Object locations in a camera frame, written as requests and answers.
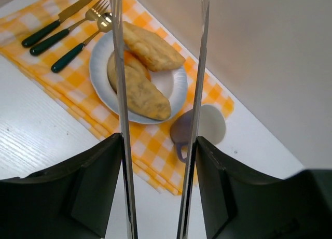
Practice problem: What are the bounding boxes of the black handled fork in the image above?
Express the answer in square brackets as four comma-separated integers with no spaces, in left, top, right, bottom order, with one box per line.
[30,0,109,56]

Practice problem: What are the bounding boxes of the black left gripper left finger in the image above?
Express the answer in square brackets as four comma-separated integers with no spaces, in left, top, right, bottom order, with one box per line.
[1,133,122,238]

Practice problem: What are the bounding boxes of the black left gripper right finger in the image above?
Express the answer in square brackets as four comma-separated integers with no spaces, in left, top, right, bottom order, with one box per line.
[196,137,331,238]

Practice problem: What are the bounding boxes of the long golden bread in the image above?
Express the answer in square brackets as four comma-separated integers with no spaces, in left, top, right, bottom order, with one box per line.
[124,66,171,121]
[122,21,185,72]

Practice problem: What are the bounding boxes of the gold spoon black handle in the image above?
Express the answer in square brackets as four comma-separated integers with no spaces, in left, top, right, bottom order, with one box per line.
[51,12,113,73]

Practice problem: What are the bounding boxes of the white blue-rimmed plate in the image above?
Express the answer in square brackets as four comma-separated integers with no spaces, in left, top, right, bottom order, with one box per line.
[89,31,188,118]

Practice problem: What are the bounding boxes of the metal bread tongs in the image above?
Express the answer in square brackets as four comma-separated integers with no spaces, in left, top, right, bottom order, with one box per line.
[110,0,210,238]

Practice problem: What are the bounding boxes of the black handled knife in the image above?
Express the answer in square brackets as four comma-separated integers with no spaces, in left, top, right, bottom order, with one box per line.
[21,0,93,48]

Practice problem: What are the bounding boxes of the purple ceramic mug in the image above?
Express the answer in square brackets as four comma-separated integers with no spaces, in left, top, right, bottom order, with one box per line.
[170,104,226,163]

